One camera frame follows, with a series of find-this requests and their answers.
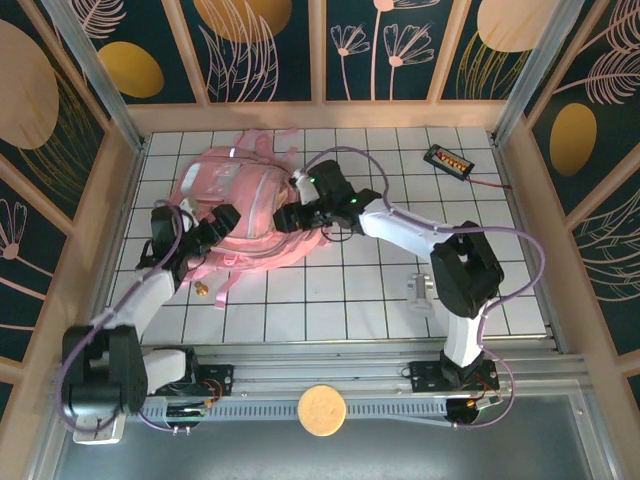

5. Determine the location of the aluminium mounting rail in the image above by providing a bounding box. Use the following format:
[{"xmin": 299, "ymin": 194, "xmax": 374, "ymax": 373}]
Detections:
[{"xmin": 49, "ymin": 349, "xmax": 591, "ymax": 401}]

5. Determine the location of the black charger box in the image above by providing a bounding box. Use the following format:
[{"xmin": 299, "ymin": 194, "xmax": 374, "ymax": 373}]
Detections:
[{"xmin": 423, "ymin": 144, "xmax": 475, "ymax": 180}]

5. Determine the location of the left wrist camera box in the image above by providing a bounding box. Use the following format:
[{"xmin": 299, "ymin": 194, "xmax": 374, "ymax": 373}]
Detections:
[{"xmin": 178, "ymin": 197, "xmax": 197, "ymax": 231}]

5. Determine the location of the thin red cable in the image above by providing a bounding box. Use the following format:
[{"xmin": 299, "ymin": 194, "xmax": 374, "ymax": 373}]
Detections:
[{"xmin": 469, "ymin": 174, "xmax": 512, "ymax": 190}]

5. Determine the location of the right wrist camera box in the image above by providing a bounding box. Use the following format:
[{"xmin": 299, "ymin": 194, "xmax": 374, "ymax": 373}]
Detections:
[{"xmin": 291, "ymin": 169, "xmax": 317, "ymax": 205}]

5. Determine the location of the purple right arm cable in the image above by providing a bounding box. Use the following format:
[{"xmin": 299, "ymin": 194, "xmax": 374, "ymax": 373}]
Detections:
[{"xmin": 299, "ymin": 145, "xmax": 547, "ymax": 432}]

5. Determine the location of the pink school backpack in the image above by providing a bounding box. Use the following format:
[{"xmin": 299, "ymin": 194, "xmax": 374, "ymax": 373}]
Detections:
[{"xmin": 164, "ymin": 127, "xmax": 334, "ymax": 311}]

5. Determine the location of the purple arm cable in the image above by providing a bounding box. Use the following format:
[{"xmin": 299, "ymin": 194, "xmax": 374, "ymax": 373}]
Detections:
[
  {"xmin": 54, "ymin": 199, "xmax": 201, "ymax": 435},
  {"xmin": 299, "ymin": 145, "xmax": 547, "ymax": 432}
]

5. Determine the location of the white alarm clock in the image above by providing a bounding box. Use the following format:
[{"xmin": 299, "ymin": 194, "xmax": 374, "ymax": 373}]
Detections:
[{"xmin": 73, "ymin": 417, "xmax": 127, "ymax": 446}]

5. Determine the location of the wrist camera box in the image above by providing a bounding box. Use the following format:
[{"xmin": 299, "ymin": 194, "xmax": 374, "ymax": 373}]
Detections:
[
  {"xmin": 291, "ymin": 169, "xmax": 317, "ymax": 205},
  {"xmin": 178, "ymin": 197, "xmax": 197, "ymax": 231}
]

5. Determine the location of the aluminium frame post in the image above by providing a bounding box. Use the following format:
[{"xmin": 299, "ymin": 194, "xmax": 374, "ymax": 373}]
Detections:
[
  {"xmin": 42, "ymin": 0, "xmax": 147, "ymax": 151},
  {"xmin": 492, "ymin": 0, "xmax": 587, "ymax": 147}
]

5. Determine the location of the grey slotted cable duct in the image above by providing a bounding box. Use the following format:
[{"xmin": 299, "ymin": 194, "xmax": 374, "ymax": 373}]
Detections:
[{"xmin": 122, "ymin": 398, "xmax": 451, "ymax": 424}]

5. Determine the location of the round yellow sponge disc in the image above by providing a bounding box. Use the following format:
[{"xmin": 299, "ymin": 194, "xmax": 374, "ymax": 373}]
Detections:
[{"xmin": 297, "ymin": 383, "xmax": 347, "ymax": 439}]

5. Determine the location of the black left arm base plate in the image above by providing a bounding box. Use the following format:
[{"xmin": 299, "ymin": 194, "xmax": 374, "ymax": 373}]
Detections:
[{"xmin": 143, "ymin": 363, "xmax": 235, "ymax": 399}]

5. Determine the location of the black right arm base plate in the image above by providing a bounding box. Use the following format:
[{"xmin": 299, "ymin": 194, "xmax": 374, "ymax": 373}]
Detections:
[{"xmin": 409, "ymin": 359, "xmax": 500, "ymax": 394}]

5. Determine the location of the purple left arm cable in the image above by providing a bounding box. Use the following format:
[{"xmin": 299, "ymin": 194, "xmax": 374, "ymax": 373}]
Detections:
[{"xmin": 54, "ymin": 199, "xmax": 201, "ymax": 435}]

